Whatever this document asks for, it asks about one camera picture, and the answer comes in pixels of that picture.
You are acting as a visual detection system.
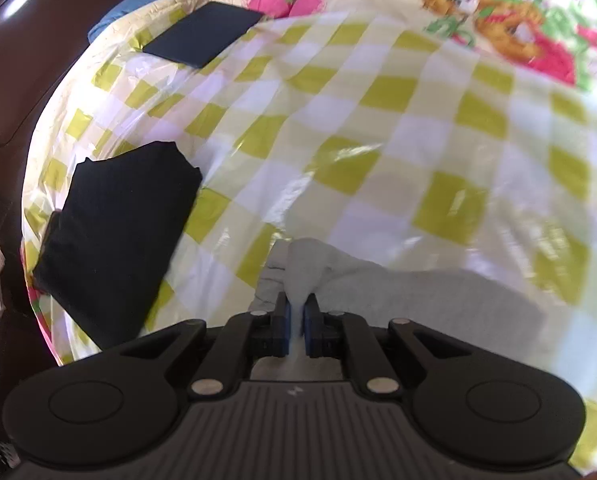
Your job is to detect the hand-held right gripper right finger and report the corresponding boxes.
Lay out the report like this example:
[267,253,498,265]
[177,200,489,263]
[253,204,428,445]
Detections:
[303,292,470,402]

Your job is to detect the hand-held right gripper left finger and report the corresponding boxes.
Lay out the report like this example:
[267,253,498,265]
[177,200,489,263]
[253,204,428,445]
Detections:
[121,291,293,402]

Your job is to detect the grey pants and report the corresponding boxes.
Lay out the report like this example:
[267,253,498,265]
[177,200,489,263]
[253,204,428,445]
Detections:
[251,237,550,382]

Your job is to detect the black folded cloth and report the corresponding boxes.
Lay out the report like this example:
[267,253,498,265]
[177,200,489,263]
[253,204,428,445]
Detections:
[31,141,203,352]

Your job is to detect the checkered printed blanket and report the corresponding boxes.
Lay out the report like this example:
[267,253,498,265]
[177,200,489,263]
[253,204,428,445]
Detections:
[21,0,597,477]

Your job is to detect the small folded navy garment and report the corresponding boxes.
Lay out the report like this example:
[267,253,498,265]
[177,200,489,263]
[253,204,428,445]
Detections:
[142,2,265,69]

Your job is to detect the blue pillow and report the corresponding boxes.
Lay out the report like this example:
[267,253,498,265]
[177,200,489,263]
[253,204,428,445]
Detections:
[87,0,225,42]

